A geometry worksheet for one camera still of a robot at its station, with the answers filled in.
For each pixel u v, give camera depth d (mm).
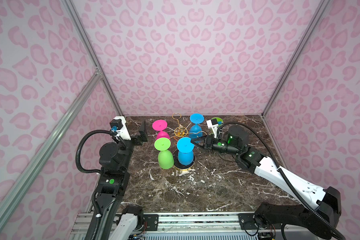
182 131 728
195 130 816
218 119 952
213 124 631
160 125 749
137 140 559
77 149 375
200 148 618
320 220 360
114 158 435
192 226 722
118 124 483
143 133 568
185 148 633
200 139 633
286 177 445
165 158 728
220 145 580
